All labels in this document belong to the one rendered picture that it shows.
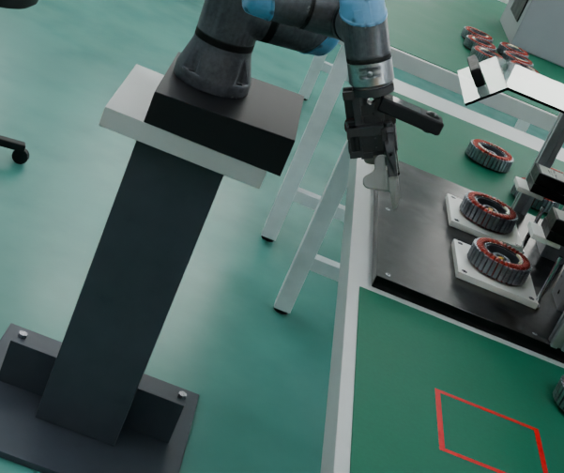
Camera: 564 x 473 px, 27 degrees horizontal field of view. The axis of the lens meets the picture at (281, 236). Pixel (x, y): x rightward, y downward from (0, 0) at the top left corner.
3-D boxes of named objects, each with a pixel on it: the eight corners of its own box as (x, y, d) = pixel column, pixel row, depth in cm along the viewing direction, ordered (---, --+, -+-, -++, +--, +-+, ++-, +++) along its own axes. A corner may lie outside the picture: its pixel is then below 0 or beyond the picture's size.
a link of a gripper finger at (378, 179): (366, 212, 198) (361, 160, 200) (401, 208, 197) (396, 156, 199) (364, 207, 195) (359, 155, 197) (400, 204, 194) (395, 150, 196)
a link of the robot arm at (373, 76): (391, 51, 198) (391, 62, 191) (394, 77, 200) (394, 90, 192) (347, 56, 199) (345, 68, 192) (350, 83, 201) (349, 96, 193)
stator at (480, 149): (493, 156, 287) (499, 143, 286) (516, 177, 278) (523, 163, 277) (456, 147, 282) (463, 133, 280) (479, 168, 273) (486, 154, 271)
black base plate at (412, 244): (371, 286, 189) (376, 274, 188) (374, 160, 248) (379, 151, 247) (635, 392, 192) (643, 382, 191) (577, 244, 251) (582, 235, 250)
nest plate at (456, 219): (449, 225, 223) (450, 220, 222) (445, 198, 237) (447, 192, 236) (520, 254, 224) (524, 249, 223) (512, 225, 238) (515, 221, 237)
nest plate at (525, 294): (455, 277, 200) (458, 270, 200) (450, 243, 214) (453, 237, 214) (535, 310, 201) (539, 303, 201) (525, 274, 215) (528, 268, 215)
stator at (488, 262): (467, 270, 202) (477, 252, 200) (464, 246, 212) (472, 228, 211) (527, 295, 203) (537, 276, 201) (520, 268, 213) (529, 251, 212)
